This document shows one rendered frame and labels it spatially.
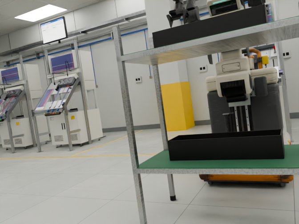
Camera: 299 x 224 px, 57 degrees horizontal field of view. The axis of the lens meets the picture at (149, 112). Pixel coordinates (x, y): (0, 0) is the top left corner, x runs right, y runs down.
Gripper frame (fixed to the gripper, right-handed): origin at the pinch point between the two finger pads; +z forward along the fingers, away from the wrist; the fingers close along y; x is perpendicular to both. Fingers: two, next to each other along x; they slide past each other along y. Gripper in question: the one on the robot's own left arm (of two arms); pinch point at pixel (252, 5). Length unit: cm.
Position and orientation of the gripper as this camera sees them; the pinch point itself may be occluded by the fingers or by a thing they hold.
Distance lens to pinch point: 168.8
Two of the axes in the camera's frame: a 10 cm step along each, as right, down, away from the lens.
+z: -0.7, 9.3, -3.5
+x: 4.7, 3.4, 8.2
